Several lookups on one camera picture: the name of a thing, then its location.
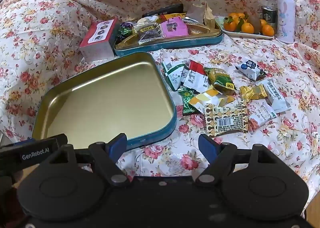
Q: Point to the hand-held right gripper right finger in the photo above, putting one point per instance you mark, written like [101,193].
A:
[206,145]

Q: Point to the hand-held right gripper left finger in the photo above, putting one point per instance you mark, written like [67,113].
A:
[117,143]

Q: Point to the brown patterned snack packet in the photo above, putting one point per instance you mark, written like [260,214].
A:
[225,120]

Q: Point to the teal tin tray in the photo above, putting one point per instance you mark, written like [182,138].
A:
[100,105]

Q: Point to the yellow and white snack packet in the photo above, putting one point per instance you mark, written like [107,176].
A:
[207,98]

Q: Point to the white and orange snack packet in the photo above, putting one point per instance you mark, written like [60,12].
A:
[262,115]

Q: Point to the gold foil candy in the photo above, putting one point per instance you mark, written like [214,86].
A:
[252,92]

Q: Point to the green and white snack packet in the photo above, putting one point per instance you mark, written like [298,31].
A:
[168,66]
[175,78]

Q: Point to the white packet with blue print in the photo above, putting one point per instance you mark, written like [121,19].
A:
[275,95]

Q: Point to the dark blue and white packet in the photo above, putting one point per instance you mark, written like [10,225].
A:
[250,69]

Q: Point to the shiny green foil packet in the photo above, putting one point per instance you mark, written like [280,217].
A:
[187,103]

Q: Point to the olive green snack packet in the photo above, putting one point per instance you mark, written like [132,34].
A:
[221,79]

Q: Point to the red and white snack packet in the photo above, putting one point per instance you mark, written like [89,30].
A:
[197,78]
[185,74]

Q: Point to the red and white carton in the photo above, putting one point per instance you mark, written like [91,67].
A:
[97,43]

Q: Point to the teal tin with compartments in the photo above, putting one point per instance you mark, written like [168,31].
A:
[175,43]

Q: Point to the clear packet of dark fruit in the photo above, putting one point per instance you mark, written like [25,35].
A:
[147,34]

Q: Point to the purple and green foil candy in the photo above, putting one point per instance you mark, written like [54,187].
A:
[126,30]

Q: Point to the white fruit plate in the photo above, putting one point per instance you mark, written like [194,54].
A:
[240,33]

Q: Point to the pink snack packet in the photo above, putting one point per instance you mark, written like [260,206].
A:
[175,29]

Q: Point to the plate of oranges and kiwi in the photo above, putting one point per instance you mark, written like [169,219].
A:
[247,28]

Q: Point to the clear packet of white candy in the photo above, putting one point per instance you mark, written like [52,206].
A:
[146,20]

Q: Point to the brown paper bag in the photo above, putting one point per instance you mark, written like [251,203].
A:
[208,15]

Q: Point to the clear brownish plastic packet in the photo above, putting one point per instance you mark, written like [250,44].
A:
[195,13]

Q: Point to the brown kiwi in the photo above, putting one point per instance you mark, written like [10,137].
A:
[255,22]

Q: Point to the red and yellow snack packet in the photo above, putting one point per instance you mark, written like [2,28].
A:
[175,15]

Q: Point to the black rectangular case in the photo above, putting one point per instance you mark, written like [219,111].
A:
[170,9]

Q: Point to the dark coffee can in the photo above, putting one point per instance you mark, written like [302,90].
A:
[269,17]

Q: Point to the floral cloth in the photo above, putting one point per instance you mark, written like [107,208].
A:
[50,6]

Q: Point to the purple rabbit print bottle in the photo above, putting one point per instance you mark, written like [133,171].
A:
[286,18]

